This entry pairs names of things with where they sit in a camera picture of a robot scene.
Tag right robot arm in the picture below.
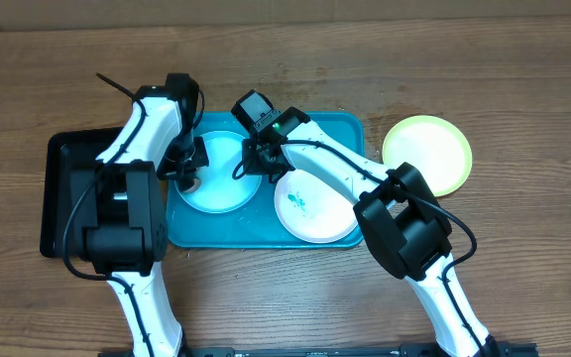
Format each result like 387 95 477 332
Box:
231 90 500 356

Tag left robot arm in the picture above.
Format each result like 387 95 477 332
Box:
62 73 209 356

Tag orange and black sponge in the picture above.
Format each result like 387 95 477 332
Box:
177 178 201 194

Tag black plastic tray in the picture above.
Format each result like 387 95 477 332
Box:
40 127 122 258

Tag teal plastic serving tray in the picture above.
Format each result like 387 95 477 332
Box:
166 111 365 249

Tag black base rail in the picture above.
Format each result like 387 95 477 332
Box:
97 342 539 357

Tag white plate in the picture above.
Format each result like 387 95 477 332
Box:
274 170 357 244

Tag yellow green plate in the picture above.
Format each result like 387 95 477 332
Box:
381 115 473 197

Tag light blue plate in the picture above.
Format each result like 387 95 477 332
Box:
179 131 262 214

